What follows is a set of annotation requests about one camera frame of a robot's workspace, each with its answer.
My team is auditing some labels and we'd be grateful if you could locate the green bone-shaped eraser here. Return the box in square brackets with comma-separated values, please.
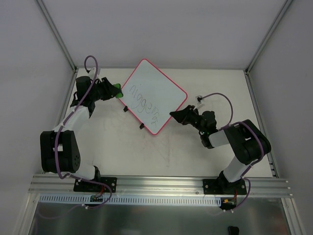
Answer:
[113, 83, 123, 98]

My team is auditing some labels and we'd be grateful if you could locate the pink framed whiteboard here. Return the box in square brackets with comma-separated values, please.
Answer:
[120, 59, 188, 135]

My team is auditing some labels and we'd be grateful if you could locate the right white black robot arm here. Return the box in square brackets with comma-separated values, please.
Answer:
[170, 105, 271, 194]

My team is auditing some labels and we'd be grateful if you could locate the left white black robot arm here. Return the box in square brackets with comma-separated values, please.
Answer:
[40, 76, 123, 191]

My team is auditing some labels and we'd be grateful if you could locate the black object bottom edge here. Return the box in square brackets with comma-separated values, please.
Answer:
[228, 226, 240, 235]

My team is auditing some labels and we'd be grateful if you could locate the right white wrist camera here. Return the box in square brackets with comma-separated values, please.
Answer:
[195, 95, 204, 109]

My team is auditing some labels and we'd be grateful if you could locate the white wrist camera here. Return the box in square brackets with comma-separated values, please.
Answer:
[88, 67, 101, 81]
[195, 95, 204, 109]

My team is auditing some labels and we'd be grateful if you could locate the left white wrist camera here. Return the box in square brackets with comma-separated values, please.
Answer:
[88, 67, 101, 81]

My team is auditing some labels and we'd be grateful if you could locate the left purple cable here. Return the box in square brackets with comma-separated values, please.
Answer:
[54, 55, 113, 209]

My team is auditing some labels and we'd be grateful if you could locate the purple cable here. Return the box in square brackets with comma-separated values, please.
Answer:
[199, 93, 265, 213]
[54, 55, 113, 209]

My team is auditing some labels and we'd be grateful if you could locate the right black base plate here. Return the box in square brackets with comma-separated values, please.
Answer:
[202, 179, 247, 195]

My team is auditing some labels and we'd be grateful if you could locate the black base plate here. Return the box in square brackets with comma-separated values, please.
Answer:
[73, 176, 117, 193]
[202, 179, 247, 195]

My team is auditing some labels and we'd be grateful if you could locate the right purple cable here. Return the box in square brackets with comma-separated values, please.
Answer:
[199, 93, 265, 213]

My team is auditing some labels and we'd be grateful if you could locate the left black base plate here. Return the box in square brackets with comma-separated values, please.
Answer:
[73, 176, 117, 193]

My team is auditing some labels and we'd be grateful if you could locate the left aluminium frame post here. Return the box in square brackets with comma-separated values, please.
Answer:
[34, 0, 77, 72]

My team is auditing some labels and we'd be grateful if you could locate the aluminium frame post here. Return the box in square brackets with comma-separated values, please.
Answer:
[245, 0, 294, 74]
[34, 0, 77, 72]

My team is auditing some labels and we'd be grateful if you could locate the aluminium mounting rail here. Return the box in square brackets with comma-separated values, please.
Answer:
[28, 174, 293, 198]

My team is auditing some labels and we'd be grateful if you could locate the white slotted cable duct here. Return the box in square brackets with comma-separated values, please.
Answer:
[39, 193, 222, 207]

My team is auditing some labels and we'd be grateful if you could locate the right aluminium frame post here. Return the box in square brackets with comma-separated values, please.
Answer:
[245, 0, 294, 74]

